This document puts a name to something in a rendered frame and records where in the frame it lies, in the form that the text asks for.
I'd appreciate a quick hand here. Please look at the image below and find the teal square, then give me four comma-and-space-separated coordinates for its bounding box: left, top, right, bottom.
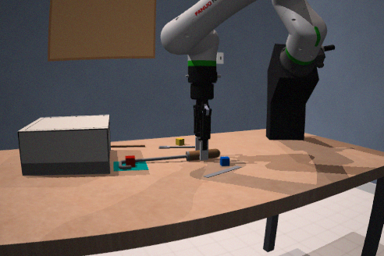
113, 162, 149, 171

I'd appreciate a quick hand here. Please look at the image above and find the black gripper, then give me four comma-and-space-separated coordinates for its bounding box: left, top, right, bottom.
190, 84, 214, 161

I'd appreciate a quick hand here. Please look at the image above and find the small yellow cube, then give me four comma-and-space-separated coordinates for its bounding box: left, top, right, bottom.
176, 138, 184, 146

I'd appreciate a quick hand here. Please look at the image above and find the metal hook with brown wooden handle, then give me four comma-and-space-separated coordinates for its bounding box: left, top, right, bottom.
119, 148, 220, 169

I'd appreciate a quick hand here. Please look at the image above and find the small blue cube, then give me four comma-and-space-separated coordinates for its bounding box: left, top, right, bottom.
220, 156, 229, 166

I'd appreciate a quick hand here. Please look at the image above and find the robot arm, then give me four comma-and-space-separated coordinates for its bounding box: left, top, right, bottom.
161, 0, 335, 83

